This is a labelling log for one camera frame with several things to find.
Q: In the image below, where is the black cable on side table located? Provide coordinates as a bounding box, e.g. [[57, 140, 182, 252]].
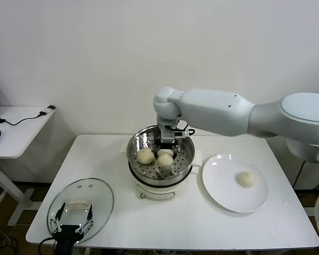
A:
[[0, 111, 47, 126]]

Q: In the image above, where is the white side table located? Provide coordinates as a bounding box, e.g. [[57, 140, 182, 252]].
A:
[[0, 106, 57, 227]]

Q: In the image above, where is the stainless steel steamer basket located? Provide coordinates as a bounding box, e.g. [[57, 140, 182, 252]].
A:
[[119, 124, 203, 187]]

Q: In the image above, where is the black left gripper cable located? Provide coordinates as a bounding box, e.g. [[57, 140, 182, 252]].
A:
[[38, 236, 57, 255]]

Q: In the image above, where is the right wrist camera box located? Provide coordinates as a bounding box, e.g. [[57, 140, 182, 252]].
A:
[[174, 129, 190, 140]]

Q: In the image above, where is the white electric cooker base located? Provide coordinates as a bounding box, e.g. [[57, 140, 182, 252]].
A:
[[128, 159, 199, 201]]

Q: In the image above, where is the round glass lid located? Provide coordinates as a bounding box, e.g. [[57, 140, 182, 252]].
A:
[[46, 177, 115, 244]]

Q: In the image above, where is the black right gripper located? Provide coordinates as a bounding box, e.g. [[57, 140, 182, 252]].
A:
[[152, 140, 180, 162]]

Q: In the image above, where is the white round plate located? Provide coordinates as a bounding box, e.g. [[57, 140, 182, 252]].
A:
[[201, 153, 270, 214]]

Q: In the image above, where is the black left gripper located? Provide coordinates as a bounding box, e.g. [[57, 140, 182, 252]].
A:
[[49, 202, 95, 255]]

